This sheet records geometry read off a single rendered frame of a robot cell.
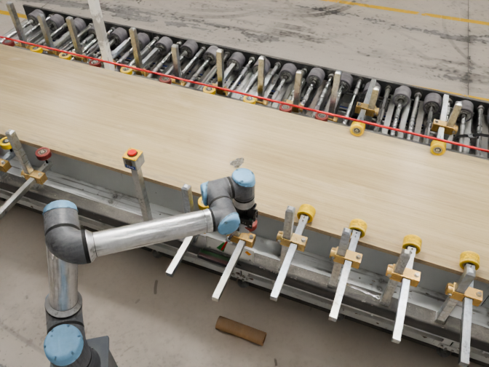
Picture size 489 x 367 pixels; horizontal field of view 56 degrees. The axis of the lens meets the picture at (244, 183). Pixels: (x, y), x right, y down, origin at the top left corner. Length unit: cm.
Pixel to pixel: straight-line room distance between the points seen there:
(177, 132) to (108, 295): 116
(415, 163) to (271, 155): 79
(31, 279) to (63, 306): 133
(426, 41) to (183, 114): 354
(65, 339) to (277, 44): 403
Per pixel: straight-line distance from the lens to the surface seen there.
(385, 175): 257
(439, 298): 253
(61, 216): 170
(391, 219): 237
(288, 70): 333
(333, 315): 194
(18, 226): 374
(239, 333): 287
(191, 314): 301
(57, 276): 193
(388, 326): 292
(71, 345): 208
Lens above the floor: 266
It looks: 47 degrees down
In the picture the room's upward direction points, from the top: straight up
